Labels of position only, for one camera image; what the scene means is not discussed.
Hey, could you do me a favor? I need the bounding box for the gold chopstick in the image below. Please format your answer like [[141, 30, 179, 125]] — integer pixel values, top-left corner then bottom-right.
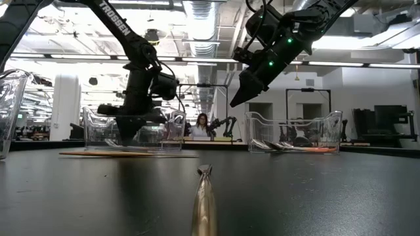
[[58, 150, 200, 159]]

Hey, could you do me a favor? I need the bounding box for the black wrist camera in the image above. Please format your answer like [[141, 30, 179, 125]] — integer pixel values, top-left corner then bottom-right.
[[232, 47, 262, 66], [150, 71, 180, 102]]

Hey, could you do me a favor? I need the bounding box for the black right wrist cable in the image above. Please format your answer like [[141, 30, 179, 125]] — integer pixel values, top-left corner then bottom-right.
[[245, 0, 267, 50]]

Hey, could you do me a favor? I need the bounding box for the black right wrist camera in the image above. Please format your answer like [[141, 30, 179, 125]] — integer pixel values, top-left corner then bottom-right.
[[232, 47, 262, 66]]

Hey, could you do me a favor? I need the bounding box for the long ceiling light strip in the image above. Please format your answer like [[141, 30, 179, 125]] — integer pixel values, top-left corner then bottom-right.
[[9, 54, 420, 69]]

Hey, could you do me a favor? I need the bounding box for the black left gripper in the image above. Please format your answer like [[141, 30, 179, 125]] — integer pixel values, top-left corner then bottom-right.
[[97, 83, 167, 147]]

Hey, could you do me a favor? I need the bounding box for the black background chair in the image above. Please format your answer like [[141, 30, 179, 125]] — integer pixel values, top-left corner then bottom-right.
[[68, 123, 85, 141]]

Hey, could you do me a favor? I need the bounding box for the black equipment rack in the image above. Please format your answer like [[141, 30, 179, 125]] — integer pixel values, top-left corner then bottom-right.
[[352, 104, 418, 142]]

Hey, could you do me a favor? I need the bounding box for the white pillar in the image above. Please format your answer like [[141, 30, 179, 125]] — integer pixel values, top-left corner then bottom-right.
[[49, 74, 82, 142]]

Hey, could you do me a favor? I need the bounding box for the person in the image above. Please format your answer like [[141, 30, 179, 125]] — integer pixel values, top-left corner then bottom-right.
[[189, 113, 211, 138]]

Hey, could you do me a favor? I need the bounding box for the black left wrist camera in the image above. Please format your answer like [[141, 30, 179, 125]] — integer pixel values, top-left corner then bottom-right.
[[150, 71, 180, 102]]

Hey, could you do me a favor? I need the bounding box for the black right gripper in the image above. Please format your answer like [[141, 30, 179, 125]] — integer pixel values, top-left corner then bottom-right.
[[229, 31, 312, 108]]

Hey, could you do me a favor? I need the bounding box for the clear plastic bin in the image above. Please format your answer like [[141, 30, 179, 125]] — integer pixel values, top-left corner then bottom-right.
[[81, 106, 187, 152], [0, 68, 32, 161], [245, 110, 343, 154]]

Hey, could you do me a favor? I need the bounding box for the black ceiling dome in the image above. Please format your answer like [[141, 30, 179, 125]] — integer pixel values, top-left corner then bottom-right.
[[143, 28, 161, 47]]

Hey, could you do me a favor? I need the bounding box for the silver ceiling duct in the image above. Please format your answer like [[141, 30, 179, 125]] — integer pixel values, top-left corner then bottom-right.
[[182, 0, 227, 114]]

